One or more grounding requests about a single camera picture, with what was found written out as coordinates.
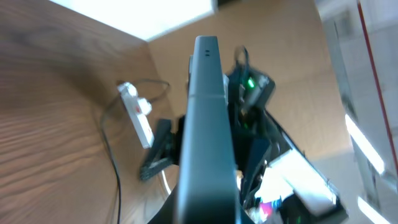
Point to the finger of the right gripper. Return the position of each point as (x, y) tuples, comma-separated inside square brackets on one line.
[(159, 156)]

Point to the Galaxy S25 smartphone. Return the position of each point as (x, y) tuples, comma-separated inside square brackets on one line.
[(207, 190)]

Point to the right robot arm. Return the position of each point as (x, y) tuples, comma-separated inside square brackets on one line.
[(260, 144)]

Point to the white USB charger adapter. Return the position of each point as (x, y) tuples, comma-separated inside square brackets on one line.
[(143, 106)]

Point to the white power strip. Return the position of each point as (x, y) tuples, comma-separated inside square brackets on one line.
[(129, 96)]

